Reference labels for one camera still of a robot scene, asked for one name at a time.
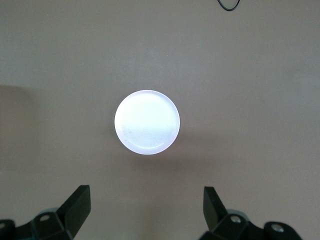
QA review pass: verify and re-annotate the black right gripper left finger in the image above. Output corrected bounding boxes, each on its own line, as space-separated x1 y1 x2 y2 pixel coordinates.
0 184 91 240

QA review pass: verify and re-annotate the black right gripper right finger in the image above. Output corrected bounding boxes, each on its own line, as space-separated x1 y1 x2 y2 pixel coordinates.
203 186 304 240

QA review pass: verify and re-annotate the round pale pink plate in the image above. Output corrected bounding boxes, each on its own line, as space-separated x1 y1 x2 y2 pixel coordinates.
114 89 181 156

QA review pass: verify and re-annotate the thin black looped cable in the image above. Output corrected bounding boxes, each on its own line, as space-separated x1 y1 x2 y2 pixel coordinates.
216 0 241 12

